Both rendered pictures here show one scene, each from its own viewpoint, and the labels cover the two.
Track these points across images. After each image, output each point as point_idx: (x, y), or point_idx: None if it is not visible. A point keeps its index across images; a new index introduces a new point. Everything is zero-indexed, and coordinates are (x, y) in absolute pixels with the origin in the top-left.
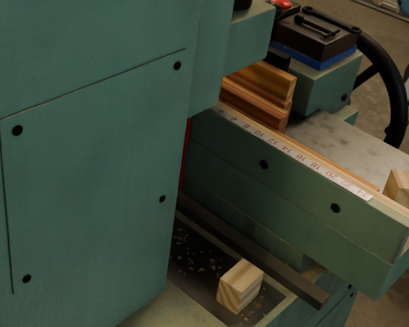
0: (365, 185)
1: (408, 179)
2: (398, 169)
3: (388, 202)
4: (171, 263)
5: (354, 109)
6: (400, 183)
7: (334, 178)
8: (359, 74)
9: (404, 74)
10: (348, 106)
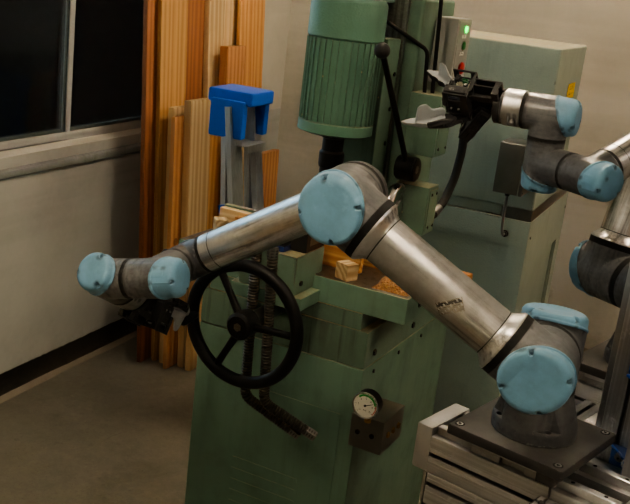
0: (243, 212)
1: (221, 218)
2: (225, 220)
3: (233, 209)
4: None
5: (234, 279)
6: (225, 217)
7: (257, 210)
8: (231, 286)
9: (188, 304)
10: (238, 281)
